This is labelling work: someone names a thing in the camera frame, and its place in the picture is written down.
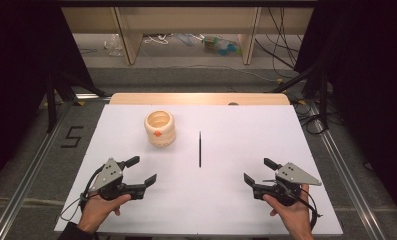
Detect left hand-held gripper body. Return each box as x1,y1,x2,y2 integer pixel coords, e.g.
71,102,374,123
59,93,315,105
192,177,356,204
85,158,147,201

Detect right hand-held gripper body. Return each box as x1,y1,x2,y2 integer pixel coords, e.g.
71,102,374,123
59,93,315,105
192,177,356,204
252,162,323,206

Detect cream ringed duck pen holder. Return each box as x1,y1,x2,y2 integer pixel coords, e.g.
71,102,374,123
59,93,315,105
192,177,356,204
144,110,177,148

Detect thin black brush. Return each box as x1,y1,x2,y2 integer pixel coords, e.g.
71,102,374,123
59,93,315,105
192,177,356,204
198,130,203,169

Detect person's left hand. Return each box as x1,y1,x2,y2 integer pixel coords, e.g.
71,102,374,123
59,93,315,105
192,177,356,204
76,193,132,234

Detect person's right hand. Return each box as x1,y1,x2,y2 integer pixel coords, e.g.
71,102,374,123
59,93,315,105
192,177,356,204
263,183,316,240

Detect white board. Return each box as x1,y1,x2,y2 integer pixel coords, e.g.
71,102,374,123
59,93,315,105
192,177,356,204
54,104,344,236

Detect person's dark left sleeve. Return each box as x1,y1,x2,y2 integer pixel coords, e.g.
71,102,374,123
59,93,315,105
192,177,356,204
57,221,100,240

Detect black stand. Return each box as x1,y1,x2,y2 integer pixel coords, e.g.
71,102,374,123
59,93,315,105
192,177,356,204
45,71,108,134
269,63,331,129

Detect light wooden table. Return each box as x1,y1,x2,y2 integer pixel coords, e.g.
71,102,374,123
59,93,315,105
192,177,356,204
109,92,291,106

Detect clear plastic bag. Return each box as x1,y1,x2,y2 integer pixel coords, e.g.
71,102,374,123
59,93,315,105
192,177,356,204
103,33,124,57

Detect dark curtain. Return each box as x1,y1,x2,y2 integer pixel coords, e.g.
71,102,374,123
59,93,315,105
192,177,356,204
0,0,94,193
294,0,397,218

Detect pile of green blue bottles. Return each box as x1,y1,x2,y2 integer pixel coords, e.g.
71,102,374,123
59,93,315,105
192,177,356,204
202,34,242,57

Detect light wooden shelf unit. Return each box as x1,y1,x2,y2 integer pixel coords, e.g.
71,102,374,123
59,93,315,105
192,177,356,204
61,6,315,66

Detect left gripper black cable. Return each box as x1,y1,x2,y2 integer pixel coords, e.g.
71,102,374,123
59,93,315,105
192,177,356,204
59,164,104,223

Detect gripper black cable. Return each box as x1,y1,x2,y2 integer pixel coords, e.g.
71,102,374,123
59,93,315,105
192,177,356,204
262,178,323,231
59,164,104,223

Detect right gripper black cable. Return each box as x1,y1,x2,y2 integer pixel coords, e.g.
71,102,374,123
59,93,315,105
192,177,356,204
262,178,323,231

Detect metal floor rail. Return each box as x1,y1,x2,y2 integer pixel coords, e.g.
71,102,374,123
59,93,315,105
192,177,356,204
307,99,390,240
0,99,74,240

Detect black floor cables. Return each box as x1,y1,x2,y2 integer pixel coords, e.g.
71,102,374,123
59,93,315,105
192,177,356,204
290,96,331,136

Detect white cord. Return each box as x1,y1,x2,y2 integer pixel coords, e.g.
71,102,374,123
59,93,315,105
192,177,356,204
143,33,174,45

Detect black hanging cables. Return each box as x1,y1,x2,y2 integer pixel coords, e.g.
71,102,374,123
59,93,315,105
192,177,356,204
254,7,302,71

